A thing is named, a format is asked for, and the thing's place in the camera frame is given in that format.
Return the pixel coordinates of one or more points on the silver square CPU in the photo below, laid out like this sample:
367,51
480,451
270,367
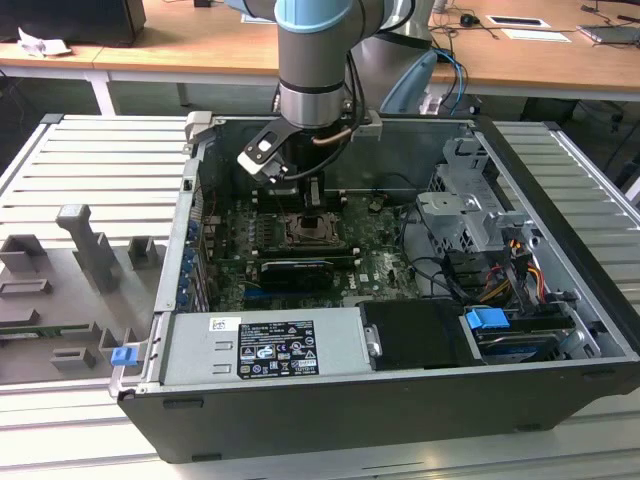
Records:
315,233

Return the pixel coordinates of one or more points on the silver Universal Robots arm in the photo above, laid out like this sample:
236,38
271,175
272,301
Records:
310,65

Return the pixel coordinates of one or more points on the black RAM slot row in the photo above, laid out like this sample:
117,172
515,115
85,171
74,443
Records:
280,202
310,254

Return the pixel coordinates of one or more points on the CPU socket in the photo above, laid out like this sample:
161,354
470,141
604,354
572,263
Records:
290,240

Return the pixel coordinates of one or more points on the black graphics card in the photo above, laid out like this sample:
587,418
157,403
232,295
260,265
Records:
295,275

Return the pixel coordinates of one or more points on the grey case release latch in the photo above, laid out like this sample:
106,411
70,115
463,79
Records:
200,126

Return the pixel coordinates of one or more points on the green motherboard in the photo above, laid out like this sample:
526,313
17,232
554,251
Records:
385,270

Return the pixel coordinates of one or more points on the pale blue teach pendant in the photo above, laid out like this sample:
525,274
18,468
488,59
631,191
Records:
412,80

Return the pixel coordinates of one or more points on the white paper sheet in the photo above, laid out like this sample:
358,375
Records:
537,35
257,19

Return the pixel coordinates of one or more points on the silver metal drive cage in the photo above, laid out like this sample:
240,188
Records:
465,205

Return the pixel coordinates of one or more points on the wooden desk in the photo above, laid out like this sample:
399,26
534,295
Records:
175,50

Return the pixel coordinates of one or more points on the grey power supply unit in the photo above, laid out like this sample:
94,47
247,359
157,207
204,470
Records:
200,350

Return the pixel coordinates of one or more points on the black computer mouse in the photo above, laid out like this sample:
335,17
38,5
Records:
469,20

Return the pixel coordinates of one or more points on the blue disk carrier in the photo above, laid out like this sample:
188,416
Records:
485,318

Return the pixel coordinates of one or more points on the black open PC case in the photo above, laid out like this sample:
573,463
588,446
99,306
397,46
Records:
350,420

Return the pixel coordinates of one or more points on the blue case latch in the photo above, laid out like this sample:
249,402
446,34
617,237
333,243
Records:
123,356

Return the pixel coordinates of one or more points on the grey parts rack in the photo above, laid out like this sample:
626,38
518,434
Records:
75,295

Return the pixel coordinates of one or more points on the hard disk drive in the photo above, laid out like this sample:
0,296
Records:
515,345

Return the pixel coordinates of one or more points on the black box on desk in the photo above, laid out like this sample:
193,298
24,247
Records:
70,20

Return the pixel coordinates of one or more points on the crumpled white paper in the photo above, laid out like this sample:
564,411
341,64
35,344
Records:
42,44

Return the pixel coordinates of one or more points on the green RAM stick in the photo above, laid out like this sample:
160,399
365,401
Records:
45,331

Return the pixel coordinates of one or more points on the black office chair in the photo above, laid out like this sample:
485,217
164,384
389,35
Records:
631,180

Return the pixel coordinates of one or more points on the grey laptop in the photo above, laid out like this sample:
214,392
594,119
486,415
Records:
607,34

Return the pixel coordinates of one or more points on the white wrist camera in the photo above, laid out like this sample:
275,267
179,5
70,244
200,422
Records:
257,155

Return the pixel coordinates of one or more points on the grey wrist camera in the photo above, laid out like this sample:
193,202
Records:
369,127

